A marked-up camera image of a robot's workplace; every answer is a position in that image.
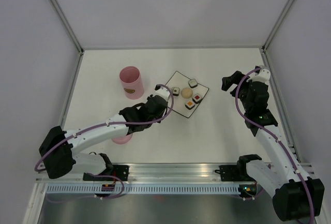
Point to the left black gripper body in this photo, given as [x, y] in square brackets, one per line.
[160, 117]

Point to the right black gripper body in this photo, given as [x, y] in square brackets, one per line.
[242, 94]

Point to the sushi roll green centre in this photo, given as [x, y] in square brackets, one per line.
[175, 91]

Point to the beige bun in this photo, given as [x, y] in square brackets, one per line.
[187, 93]

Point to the sushi roll orange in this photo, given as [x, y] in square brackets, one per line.
[190, 104]

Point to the sushi roll red centre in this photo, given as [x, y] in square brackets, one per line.
[197, 98]

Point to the sushi roll white centre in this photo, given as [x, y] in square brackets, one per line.
[192, 83]

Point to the pink round container lid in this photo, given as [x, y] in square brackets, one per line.
[122, 140]

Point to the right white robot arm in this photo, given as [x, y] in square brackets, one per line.
[295, 194]

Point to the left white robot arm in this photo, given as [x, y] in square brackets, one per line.
[62, 151]

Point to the pink cylindrical lunch container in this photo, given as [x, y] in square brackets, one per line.
[131, 81]

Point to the white square plate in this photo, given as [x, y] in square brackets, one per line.
[180, 80]

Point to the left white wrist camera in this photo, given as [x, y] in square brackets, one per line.
[163, 91]

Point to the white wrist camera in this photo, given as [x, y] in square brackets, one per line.
[263, 75]
[163, 91]

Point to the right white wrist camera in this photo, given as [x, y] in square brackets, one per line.
[263, 75]

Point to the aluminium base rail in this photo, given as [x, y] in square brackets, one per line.
[162, 173]

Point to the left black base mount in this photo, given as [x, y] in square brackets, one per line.
[119, 172]

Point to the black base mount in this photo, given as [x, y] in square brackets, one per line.
[119, 172]
[229, 173]

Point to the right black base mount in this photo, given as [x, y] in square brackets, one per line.
[229, 173]

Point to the white slotted cable duct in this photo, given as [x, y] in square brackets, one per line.
[160, 189]

